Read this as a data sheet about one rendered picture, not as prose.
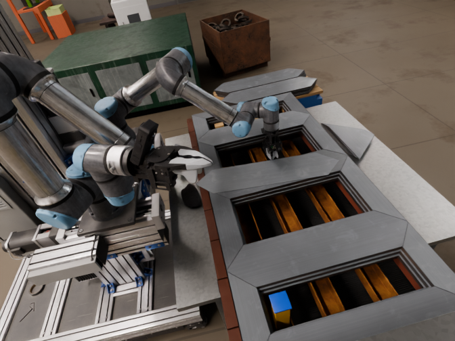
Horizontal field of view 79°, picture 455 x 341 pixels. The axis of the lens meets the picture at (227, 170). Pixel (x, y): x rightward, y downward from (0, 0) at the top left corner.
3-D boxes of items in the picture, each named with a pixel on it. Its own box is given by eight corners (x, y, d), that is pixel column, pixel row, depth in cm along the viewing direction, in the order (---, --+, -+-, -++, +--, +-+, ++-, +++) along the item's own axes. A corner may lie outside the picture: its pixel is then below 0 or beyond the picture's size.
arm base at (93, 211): (87, 225, 107) (74, 209, 101) (94, 197, 119) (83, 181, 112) (125, 216, 108) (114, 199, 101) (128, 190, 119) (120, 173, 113)
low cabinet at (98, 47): (62, 134, 380) (25, 78, 325) (91, 81, 518) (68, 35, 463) (205, 105, 385) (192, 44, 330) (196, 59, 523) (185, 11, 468)
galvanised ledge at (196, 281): (191, 135, 214) (190, 132, 212) (224, 299, 117) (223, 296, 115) (166, 141, 213) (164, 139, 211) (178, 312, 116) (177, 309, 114)
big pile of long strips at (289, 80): (301, 71, 239) (301, 64, 235) (322, 90, 210) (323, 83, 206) (212, 91, 234) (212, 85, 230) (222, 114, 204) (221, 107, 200)
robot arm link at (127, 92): (101, 103, 144) (170, 51, 113) (117, 90, 155) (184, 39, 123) (118, 121, 150) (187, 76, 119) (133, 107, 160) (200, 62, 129)
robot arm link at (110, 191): (146, 183, 84) (133, 155, 77) (127, 210, 77) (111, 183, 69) (124, 180, 87) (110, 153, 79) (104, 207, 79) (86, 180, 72)
